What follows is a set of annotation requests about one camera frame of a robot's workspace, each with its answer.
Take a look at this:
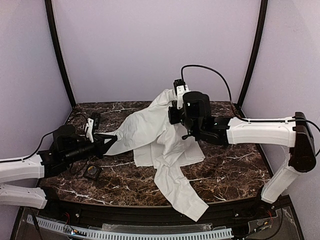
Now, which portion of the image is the white button shirt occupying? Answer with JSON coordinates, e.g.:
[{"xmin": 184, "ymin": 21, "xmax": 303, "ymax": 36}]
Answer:
[{"xmin": 106, "ymin": 89, "xmax": 209, "ymax": 222}]

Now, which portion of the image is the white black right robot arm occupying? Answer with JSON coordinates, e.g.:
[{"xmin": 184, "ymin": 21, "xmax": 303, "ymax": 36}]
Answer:
[{"xmin": 168, "ymin": 106, "xmax": 317, "ymax": 204}]

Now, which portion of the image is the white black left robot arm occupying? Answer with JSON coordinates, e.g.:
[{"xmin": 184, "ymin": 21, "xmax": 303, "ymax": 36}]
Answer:
[{"xmin": 0, "ymin": 133, "xmax": 118, "ymax": 209}]

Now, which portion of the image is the black square box near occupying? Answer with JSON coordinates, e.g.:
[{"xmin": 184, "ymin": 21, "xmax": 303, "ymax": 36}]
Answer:
[{"xmin": 83, "ymin": 164, "xmax": 102, "ymax": 181}]

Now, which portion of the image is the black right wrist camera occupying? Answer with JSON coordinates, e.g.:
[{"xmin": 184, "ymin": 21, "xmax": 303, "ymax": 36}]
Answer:
[{"xmin": 168, "ymin": 79, "xmax": 211, "ymax": 124}]

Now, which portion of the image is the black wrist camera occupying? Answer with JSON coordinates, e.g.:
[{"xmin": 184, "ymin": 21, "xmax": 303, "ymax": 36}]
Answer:
[
  {"xmin": 168, "ymin": 79, "xmax": 211, "ymax": 124},
  {"xmin": 50, "ymin": 112, "xmax": 101, "ymax": 153}
]

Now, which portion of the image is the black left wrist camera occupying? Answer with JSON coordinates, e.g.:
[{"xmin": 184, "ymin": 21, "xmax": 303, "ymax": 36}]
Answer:
[{"xmin": 50, "ymin": 112, "xmax": 101, "ymax": 153}]

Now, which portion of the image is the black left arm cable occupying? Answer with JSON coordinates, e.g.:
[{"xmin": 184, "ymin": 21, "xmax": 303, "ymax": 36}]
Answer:
[{"xmin": 22, "ymin": 113, "xmax": 88, "ymax": 161}]

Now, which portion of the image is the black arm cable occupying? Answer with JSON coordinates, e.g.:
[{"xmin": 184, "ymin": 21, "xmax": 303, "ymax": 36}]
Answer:
[
  {"xmin": 22, "ymin": 113, "xmax": 88, "ymax": 161},
  {"xmin": 180, "ymin": 64, "xmax": 320, "ymax": 156}
]

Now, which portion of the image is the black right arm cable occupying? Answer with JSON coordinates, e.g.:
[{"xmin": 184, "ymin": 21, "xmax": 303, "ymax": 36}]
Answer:
[{"xmin": 180, "ymin": 64, "xmax": 320, "ymax": 156}]

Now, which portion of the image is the black front table rail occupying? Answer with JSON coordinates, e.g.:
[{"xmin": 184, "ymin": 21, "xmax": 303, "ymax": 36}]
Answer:
[{"xmin": 40, "ymin": 198, "xmax": 275, "ymax": 227}]

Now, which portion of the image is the white slotted cable duct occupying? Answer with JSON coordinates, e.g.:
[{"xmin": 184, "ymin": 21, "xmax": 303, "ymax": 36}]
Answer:
[{"xmin": 36, "ymin": 217, "xmax": 234, "ymax": 240}]

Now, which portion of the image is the black right frame post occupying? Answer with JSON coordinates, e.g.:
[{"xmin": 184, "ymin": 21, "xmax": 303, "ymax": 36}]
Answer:
[{"xmin": 237, "ymin": 0, "xmax": 268, "ymax": 109}]

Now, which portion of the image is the black frame post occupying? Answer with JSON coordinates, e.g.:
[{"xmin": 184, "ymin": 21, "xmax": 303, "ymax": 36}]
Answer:
[
  {"xmin": 237, "ymin": 0, "xmax": 268, "ymax": 109},
  {"xmin": 44, "ymin": 0, "xmax": 76, "ymax": 108}
]

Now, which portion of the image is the black left frame post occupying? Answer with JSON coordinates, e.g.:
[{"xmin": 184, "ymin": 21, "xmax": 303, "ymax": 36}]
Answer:
[{"xmin": 44, "ymin": 0, "xmax": 76, "ymax": 108}]

